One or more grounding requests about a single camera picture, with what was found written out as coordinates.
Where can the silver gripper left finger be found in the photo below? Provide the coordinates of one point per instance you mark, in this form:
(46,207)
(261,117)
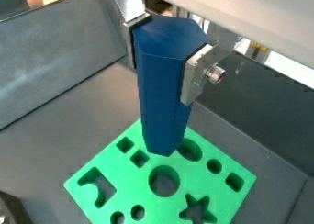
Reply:
(132,15)

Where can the green shape sorting board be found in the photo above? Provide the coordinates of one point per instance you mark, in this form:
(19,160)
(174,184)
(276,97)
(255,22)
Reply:
(130,186)

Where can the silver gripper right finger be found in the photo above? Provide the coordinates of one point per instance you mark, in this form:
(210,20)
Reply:
(202,69)

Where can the blue hexagonal prism block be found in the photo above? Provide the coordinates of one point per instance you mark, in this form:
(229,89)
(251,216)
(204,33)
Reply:
(165,42)

